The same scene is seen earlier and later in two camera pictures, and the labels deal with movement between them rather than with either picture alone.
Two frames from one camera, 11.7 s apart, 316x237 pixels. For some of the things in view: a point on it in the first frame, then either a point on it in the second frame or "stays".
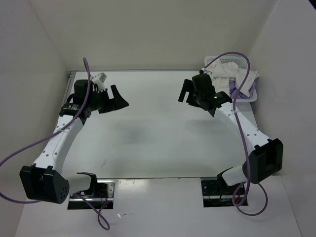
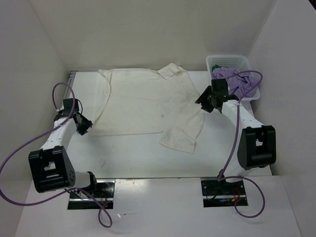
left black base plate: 102,199 stays
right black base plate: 216,193 stays
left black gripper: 117,102 → 87,124
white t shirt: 222,72 → 140,101
